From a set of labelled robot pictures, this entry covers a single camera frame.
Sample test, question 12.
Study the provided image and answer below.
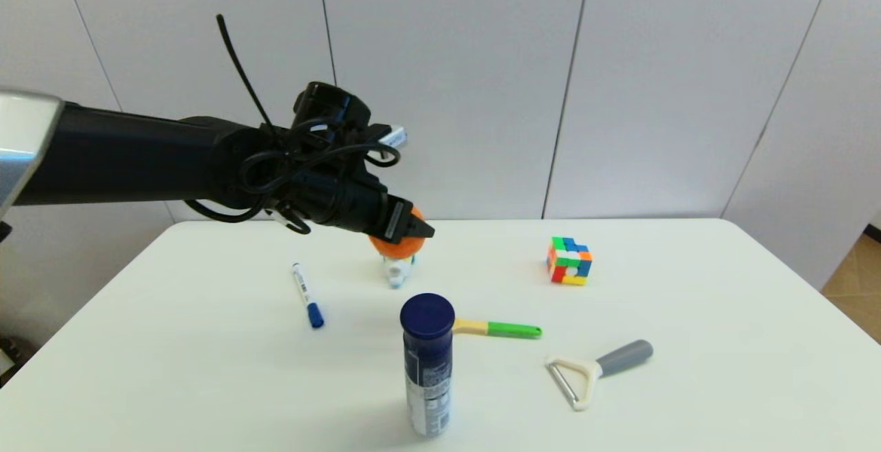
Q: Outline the grey-handled white peeler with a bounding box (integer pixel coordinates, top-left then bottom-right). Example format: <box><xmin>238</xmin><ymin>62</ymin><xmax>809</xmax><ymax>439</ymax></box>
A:
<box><xmin>544</xmin><ymin>340</ymin><xmax>654</xmax><ymax>412</ymax></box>

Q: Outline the dark blue spray can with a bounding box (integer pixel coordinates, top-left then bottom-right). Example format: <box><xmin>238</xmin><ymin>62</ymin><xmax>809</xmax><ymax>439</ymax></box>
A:
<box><xmin>400</xmin><ymin>293</ymin><xmax>456</xmax><ymax>439</ymax></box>

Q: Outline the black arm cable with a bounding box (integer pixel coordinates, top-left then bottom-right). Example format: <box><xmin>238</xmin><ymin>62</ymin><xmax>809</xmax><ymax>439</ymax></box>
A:
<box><xmin>184</xmin><ymin>14</ymin><xmax>402</xmax><ymax>235</ymax></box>

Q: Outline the green-handled beige pasta fork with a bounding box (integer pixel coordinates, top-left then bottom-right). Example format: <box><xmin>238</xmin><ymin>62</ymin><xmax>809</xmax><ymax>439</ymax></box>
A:
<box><xmin>452</xmin><ymin>319</ymin><xmax>543</xmax><ymax>340</ymax></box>

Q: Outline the orange fruit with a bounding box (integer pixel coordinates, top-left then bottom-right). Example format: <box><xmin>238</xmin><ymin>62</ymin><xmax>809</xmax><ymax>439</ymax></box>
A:
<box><xmin>370</xmin><ymin>207</ymin><xmax>427</xmax><ymax>259</ymax></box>

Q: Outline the white marker blue cap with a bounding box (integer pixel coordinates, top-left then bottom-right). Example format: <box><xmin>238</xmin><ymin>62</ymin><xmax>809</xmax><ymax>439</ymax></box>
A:
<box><xmin>291</xmin><ymin>263</ymin><xmax>325</xmax><ymax>330</ymax></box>

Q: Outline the colourful puzzle cube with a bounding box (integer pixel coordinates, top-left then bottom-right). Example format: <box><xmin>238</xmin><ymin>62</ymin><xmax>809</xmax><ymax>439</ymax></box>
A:
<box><xmin>546</xmin><ymin>237</ymin><xmax>593</xmax><ymax>287</ymax></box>

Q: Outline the dark grey floor object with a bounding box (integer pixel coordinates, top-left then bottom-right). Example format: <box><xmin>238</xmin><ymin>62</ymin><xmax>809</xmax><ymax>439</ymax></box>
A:
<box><xmin>0</xmin><ymin>337</ymin><xmax>23</xmax><ymax>387</ymax></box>

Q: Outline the yellow duck scooter toy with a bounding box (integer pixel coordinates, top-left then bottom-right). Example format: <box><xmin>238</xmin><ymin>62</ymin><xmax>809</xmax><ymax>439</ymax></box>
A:
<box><xmin>382</xmin><ymin>254</ymin><xmax>416</xmax><ymax>290</ymax></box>

